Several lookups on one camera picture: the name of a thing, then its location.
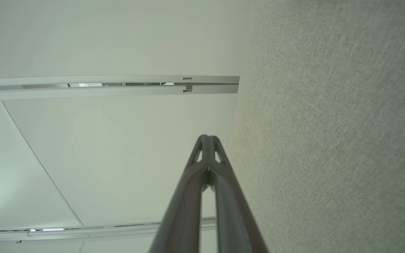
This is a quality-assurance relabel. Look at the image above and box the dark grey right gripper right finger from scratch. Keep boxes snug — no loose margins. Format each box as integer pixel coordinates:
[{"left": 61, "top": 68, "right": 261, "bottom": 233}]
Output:
[{"left": 208, "top": 135, "right": 269, "bottom": 253}]

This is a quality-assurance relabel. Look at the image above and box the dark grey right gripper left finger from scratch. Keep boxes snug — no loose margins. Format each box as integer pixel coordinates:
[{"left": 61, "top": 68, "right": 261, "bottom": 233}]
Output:
[{"left": 149, "top": 135, "right": 210, "bottom": 253}]

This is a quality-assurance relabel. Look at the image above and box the grey metal wall post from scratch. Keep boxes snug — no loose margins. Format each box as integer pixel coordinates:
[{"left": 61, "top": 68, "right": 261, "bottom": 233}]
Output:
[{"left": 0, "top": 75, "right": 240, "bottom": 102}]

